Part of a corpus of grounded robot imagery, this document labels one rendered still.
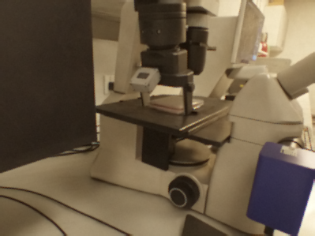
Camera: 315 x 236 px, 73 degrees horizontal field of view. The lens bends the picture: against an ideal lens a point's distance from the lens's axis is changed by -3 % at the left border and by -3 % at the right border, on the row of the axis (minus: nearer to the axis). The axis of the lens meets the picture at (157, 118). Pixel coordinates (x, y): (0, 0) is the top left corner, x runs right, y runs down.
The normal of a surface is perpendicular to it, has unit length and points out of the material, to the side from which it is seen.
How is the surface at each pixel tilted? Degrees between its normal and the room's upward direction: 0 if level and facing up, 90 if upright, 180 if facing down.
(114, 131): 90
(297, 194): 90
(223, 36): 90
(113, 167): 49
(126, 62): 90
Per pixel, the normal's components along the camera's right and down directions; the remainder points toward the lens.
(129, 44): -0.56, 0.18
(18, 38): 0.83, 0.13
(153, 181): -0.26, 0.23
